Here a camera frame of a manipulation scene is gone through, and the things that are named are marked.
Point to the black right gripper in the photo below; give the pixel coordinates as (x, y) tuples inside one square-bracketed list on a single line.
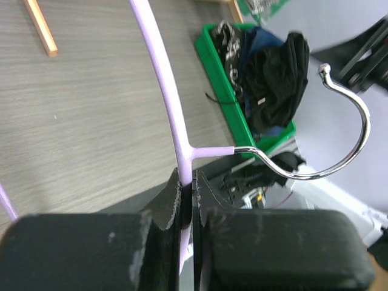
[(364, 59)]

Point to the wooden clothes rack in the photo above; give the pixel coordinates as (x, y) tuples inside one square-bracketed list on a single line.
[(48, 41)]

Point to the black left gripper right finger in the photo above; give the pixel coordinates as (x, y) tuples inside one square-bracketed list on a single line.
[(239, 249)]

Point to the green hanging garment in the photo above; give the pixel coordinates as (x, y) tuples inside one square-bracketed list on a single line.
[(261, 10)]

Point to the green plastic tray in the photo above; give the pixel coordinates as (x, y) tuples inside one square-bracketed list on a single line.
[(224, 95)]

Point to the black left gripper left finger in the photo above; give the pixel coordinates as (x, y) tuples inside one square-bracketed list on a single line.
[(96, 251)]

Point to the black garment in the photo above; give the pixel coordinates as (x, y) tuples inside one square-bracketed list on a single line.
[(294, 55)]

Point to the black white patterned trousers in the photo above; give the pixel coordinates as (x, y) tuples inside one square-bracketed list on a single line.
[(228, 40)]

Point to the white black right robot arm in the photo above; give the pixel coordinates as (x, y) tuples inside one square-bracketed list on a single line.
[(371, 223)]

